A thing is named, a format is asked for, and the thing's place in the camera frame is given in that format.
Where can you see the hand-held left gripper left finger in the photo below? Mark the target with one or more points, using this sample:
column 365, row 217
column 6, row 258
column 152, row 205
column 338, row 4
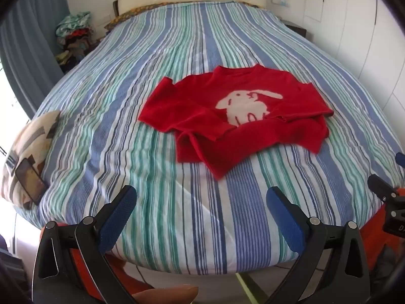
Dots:
column 117, row 218

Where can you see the beige patterned cushion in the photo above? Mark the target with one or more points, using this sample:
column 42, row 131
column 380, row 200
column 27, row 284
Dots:
column 30, row 139

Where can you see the green strip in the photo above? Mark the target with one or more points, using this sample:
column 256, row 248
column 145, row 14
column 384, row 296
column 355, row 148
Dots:
column 250, row 288

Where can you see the white wardrobe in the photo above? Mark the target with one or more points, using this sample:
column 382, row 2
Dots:
column 357, row 31

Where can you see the blue-grey curtain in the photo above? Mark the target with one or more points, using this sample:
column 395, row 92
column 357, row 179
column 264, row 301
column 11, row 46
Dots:
column 30, row 38

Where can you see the striped bed sheet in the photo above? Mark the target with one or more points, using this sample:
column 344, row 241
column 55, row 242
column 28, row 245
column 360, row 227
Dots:
column 133, row 107

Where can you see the person's left hand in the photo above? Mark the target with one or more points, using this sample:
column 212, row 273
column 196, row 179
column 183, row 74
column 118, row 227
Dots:
column 164, row 294

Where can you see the black smartphone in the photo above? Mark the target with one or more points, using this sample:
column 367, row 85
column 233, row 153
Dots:
column 30, row 180

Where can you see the pile of colourful clothes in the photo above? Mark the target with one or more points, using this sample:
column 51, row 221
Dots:
column 74, row 34

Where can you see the white wall socket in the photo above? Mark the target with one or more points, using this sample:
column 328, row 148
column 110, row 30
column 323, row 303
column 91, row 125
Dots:
column 281, row 0

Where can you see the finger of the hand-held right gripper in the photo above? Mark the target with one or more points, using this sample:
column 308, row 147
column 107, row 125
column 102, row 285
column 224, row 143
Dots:
column 400, row 159
column 383, row 187

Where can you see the dark nightstand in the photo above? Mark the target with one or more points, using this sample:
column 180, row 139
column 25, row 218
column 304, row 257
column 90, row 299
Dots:
column 296, row 28

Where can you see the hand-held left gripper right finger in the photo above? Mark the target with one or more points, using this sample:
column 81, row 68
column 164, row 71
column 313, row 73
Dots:
column 286, row 218

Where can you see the red sweater with white rabbit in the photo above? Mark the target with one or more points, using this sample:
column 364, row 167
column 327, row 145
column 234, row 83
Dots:
column 196, row 114

